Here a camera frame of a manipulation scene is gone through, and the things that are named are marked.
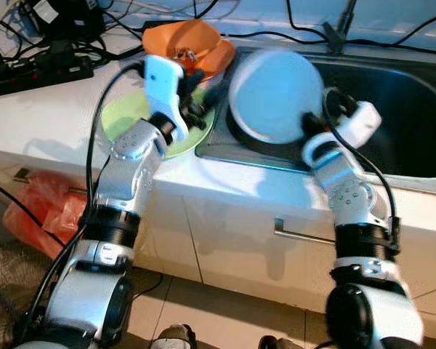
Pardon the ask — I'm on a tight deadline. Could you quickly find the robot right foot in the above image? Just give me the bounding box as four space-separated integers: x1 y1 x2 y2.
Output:
260 334 306 349

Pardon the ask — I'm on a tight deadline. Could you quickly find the orange plate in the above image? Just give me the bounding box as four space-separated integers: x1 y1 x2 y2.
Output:
189 40 237 81

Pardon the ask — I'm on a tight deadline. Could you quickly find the white bowl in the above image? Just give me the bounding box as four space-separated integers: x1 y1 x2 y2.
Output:
227 47 325 145

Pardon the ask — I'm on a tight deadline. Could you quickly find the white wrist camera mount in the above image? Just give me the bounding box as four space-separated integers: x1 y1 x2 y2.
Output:
302 100 383 169
142 54 189 136

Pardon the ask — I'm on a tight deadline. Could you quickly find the metal drawer handle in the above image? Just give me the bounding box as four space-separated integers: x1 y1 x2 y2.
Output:
13 167 88 196
273 218 339 246

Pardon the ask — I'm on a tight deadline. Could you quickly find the black power strip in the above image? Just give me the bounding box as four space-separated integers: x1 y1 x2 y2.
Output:
0 57 95 99

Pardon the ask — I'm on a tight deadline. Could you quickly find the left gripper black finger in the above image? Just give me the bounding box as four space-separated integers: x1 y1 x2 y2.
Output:
179 68 206 94
198 81 230 111

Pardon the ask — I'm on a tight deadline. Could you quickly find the orange bowl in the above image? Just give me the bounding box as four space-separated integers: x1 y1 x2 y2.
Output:
142 20 222 66

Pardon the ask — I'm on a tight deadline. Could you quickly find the black plug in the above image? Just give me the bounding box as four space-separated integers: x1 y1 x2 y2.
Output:
44 40 77 66

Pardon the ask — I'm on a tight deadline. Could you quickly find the dark metal faucet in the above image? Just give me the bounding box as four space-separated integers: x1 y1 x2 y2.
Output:
323 0 358 53

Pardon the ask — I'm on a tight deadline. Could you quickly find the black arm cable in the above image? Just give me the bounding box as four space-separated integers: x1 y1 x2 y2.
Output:
320 86 402 257
18 62 146 342

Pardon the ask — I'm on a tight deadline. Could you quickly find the green plate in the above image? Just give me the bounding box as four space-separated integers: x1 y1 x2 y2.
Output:
100 87 217 161

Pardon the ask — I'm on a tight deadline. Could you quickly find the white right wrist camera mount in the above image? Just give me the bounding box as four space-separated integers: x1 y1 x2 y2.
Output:
302 100 383 169

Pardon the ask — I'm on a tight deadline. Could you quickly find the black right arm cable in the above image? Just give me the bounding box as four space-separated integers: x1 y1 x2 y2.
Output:
320 86 402 257

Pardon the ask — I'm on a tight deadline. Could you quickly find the steel kitchen sink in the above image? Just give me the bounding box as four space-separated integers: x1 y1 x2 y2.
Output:
196 49 436 182

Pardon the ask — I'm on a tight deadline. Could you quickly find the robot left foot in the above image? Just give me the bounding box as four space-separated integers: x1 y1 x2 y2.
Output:
151 324 197 349

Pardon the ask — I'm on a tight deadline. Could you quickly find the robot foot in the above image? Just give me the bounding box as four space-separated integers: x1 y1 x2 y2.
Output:
260 334 306 349
151 324 197 349

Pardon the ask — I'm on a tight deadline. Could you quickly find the black adapter with white label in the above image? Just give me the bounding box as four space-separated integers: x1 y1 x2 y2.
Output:
22 0 106 43

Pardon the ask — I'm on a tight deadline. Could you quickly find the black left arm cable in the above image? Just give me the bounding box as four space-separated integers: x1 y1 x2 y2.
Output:
18 62 146 342

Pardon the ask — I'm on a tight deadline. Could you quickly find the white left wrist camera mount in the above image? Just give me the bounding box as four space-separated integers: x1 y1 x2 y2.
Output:
142 54 189 136

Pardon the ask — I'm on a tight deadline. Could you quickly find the white sink counter cabinet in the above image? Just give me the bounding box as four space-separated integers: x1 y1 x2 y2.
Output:
0 145 436 342

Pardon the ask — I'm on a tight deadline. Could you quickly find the small metal utensil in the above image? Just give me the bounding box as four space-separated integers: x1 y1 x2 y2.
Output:
173 47 198 63

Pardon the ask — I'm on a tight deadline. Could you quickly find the orange plastic bag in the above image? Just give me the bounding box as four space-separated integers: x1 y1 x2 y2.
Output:
4 171 88 259

